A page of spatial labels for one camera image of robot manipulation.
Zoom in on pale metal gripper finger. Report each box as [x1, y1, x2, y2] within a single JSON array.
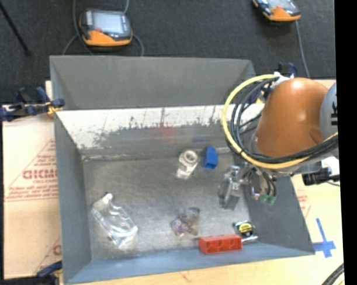
[[226, 180, 244, 211], [216, 165, 242, 208]]

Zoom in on grey metal bin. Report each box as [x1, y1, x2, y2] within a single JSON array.
[[48, 46, 316, 285]]

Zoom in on yellow and black tape measure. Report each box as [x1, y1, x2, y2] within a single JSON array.
[[231, 220, 259, 245]]

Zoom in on purple and grey toy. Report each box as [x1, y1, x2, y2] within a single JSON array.
[[169, 206, 202, 238]]

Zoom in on clear plastic bottle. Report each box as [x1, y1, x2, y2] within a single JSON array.
[[90, 192, 140, 249]]

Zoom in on blue block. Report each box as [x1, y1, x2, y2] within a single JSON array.
[[202, 145, 219, 170]]

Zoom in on red flat block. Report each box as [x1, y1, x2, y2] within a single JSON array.
[[197, 233, 244, 255]]

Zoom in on black cylinder on white bracket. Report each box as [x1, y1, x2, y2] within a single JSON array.
[[301, 155, 341, 188]]

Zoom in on brown cardboard board, red print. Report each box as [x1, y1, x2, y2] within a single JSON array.
[[0, 113, 64, 281]]

